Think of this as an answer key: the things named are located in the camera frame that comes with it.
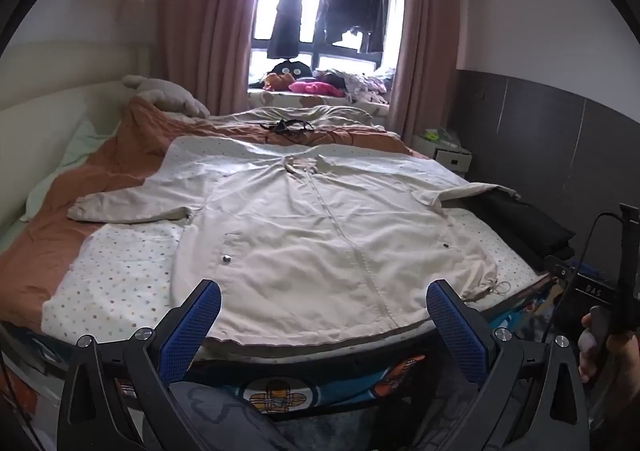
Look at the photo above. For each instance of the long black hanging coat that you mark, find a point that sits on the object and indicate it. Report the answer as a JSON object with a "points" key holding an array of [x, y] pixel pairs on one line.
{"points": [[286, 16]]}

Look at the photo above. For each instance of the black hanging garment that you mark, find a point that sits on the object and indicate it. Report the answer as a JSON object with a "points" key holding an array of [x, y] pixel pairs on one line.
{"points": [[377, 21], [357, 1], [330, 6]]}

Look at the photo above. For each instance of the printed window bench cushion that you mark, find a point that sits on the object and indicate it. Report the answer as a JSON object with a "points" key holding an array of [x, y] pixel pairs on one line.
{"points": [[280, 98]]}

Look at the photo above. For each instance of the orange plush toy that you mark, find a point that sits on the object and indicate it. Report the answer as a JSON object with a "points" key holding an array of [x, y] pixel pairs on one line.
{"points": [[277, 80]]}

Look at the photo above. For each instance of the pink curtain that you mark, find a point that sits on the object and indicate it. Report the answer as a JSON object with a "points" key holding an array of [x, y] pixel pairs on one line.
{"points": [[425, 31], [210, 21]]}

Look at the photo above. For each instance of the beige jacket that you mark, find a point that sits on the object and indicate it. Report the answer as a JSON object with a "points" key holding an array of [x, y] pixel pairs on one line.
{"points": [[300, 241]]}

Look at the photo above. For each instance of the person's grey pants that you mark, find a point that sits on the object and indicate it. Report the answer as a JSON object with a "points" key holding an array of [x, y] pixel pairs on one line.
{"points": [[225, 416]]}

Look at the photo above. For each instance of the person's right hand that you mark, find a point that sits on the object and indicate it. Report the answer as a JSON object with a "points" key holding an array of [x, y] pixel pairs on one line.
{"points": [[587, 338]]}

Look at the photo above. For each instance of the pink plush toy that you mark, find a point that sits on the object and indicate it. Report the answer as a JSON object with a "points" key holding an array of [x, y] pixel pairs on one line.
{"points": [[315, 87]]}

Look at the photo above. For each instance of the light green pillow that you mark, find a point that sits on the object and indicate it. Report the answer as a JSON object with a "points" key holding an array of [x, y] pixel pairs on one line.
{"points": [[55, 171]]}

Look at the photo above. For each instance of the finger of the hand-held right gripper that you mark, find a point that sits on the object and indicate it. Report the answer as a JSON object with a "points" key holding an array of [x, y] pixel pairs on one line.
{"points": [[560, 267]]}

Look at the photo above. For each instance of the folded black clothes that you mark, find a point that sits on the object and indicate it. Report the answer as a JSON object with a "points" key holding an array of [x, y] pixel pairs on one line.
{"points": [[525, 231]]}

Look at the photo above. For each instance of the green plastic bag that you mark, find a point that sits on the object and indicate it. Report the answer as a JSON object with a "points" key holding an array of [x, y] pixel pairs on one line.
{"points": [[435, 136]]}

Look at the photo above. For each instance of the orange duvet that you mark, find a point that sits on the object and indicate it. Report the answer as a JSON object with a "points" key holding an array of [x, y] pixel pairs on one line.
{"points": [[100, 171]]}

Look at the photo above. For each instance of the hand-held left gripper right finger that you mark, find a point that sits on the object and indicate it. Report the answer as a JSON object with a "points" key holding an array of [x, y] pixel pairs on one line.
{"points": [[457, 326]]}

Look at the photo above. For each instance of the black plush toy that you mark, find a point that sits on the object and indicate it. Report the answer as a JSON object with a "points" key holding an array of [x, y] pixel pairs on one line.
{"points": [[290, 68]]}

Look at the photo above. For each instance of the grey plush toy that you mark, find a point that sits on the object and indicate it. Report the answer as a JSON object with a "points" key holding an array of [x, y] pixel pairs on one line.
{"points": [[170, 96]]}

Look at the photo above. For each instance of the white nightstand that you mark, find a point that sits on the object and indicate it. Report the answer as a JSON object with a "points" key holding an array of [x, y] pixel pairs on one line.
{"points": [[452, 161]]}

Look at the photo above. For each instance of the white padded headboard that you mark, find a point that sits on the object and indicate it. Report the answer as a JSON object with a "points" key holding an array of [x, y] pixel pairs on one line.
{"points": [[40, 106]]}

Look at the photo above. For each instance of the pile of patterned clothes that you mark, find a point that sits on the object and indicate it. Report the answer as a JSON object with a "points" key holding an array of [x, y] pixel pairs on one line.
{"points": [[360, 83]]}

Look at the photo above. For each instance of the white dotted blanket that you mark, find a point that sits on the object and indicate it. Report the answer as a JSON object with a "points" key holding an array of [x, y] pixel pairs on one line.
{"points": [[115, 276]]}

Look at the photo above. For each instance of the black framed window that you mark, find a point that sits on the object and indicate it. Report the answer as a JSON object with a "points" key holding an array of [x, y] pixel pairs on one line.
{"points": [[310, 49]]}

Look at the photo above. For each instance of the cartoon printed bedsheet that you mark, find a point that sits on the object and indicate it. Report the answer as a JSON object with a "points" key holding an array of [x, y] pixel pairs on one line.
{"points": [[280, 396]]}

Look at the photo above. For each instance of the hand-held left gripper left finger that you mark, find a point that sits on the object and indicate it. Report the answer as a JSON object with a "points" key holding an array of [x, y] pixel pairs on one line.
{"points": [[192, 326]]}

